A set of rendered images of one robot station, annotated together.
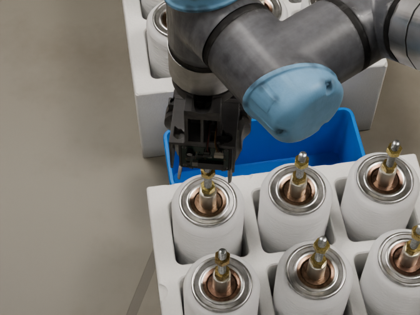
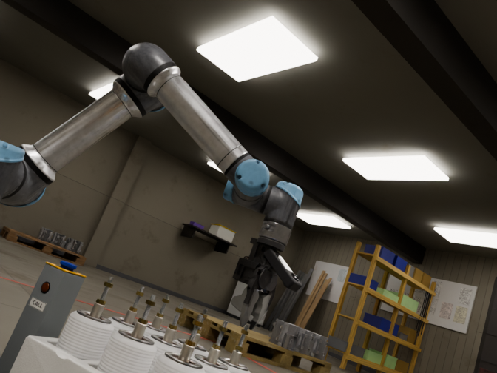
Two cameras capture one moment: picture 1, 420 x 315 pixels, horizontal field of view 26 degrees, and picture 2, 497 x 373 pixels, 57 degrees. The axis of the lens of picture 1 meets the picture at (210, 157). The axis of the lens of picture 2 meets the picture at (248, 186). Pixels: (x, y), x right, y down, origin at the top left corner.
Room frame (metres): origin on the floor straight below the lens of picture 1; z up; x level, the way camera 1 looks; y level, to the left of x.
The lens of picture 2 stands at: (1.15, -0.96, 0.39)
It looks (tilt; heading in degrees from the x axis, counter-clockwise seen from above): 14 degrees up; 126
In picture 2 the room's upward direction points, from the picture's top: 21 degrees clockwise
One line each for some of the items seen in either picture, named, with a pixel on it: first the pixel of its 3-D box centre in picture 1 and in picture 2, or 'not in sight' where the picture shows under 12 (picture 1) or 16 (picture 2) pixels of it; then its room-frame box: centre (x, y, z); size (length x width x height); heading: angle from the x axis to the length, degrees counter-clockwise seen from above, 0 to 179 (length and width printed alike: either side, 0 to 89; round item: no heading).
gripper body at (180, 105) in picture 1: (205, 110); (260, 264); (0.56, 0.00, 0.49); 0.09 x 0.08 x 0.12; 175
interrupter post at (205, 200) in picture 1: (207, 196); (235, 358); (0.58, 0.00, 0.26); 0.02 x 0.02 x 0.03
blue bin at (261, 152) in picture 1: (262, 167); not in sight; (0.75, -0.08, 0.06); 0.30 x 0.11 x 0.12; 99
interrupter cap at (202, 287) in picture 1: (221, 284); (191, 345); (0.46, -0.01, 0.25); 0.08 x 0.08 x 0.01
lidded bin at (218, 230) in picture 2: not in sight; (221, 233); (-4.95, 6.99, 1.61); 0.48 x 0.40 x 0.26; 72
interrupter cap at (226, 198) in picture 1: (207, 201); (233, 364); (0.58, 0.00, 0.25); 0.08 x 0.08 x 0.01
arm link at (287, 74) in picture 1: (289, 67); (247, 191); (0.49, -0.07, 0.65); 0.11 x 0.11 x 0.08; 36
